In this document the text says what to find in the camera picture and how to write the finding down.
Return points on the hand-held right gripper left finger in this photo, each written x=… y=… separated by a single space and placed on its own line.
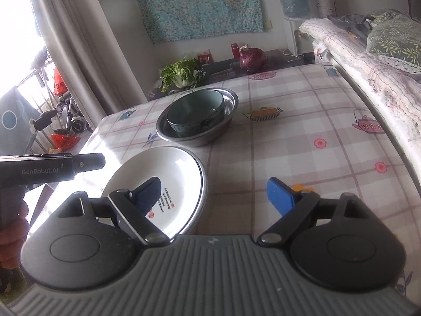
x=149 y=196

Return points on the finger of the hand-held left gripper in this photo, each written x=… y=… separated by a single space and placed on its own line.
x=90 y=164

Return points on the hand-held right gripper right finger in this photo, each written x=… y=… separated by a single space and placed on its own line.
x=279 y=196

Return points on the white ceramic plate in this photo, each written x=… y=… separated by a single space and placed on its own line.
x=154 y=171

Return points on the deep steel bowl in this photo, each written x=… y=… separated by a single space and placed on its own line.
x=197 y=136

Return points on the teal ceramic bowl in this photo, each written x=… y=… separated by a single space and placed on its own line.
x=194 y=115

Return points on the crumpled red plastic bag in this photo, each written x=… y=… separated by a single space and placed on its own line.
x=65 y=143

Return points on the wheelchair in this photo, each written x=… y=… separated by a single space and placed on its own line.
x=65 y=115

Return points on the hanging red plastic bag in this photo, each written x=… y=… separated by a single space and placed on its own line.
x=61 y=84

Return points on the beige curtain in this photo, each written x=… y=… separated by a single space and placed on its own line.
x=82 y=46

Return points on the napa cabbage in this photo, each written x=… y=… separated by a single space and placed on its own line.
x=181 y=74

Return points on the dark side table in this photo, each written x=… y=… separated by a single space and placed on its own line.
x=279 y=59

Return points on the red onion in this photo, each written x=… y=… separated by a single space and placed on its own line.
x=251 y=60

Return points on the red packet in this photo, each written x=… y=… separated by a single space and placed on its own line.
x=204 y=57

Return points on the white lace cover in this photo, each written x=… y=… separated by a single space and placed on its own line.
x=361 y=69

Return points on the small red jar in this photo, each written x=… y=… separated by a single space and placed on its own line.
x=234 y=50

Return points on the white water dispenser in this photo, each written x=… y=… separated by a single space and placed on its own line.
x=297 y=39

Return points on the grey blanket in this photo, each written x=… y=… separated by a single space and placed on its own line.
x=355 y=26

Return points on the green leaf print pillow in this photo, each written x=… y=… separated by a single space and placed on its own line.
x=394 y=46

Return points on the teal floral wall cloth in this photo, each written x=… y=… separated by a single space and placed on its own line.
x=197 y=6

